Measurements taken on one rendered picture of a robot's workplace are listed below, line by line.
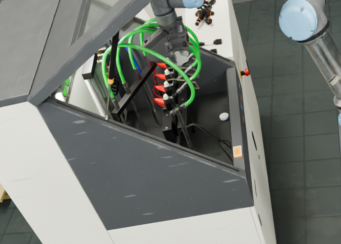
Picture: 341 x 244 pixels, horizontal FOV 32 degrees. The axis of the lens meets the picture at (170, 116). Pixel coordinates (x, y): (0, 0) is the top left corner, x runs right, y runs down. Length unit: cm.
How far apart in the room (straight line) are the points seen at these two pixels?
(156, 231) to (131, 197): 21
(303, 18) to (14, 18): 113
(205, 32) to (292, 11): 105
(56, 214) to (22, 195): 15
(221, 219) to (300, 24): 83
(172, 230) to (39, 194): 52
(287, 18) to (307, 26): 6
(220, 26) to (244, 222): 100
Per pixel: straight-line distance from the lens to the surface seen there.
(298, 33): 186
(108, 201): 222
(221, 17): 290
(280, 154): 349
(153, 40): 213
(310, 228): 313
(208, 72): 262
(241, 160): 217
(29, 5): 243
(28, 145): 206
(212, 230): 233
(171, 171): 208
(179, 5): 200
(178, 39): 211
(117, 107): 234
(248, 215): 226
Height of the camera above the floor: 249
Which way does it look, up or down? 39 degrees down
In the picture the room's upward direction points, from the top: 21 degrees counter-clockwise
